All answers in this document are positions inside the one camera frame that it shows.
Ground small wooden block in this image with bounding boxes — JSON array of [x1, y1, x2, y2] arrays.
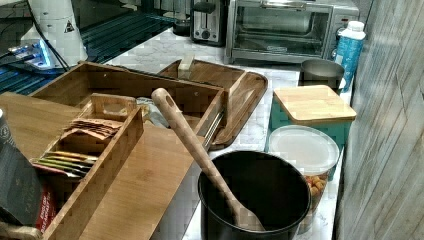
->
[[178, 54, 194, 79]]

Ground clear plastic snack container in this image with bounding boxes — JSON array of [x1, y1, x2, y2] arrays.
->
[[268, 125, 340, 234]]

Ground black utensil pot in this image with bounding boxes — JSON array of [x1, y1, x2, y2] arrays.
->
[[198, 150, 311, 240]]

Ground black silver toaster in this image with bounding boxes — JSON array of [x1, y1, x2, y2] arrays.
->
[[190, 0, 228, 47]]

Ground wooden tea bag box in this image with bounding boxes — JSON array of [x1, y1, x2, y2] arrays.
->
[[42, 93, 143, 240]]

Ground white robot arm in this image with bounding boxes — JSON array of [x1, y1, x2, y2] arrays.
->
[[22, 0, 88, 70]]

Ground wooden spatula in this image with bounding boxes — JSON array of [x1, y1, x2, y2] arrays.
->
[[151, 88, 265, 231]]

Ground silver toaster oven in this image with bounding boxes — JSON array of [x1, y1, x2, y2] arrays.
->
[[224, 0, 359, 63]]

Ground teal box wooden lid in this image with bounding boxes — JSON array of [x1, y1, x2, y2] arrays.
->
[[265, 85, 356, 150]]

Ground steel cup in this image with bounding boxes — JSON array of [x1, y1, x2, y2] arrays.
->
[[298, 59, 344, 91]]

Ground wooden serving tray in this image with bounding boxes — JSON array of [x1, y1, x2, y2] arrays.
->
[[157, 59, 269, 151]]

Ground blue bottle white cap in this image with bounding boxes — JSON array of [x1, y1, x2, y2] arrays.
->
[[335, 21, 366, 92]]

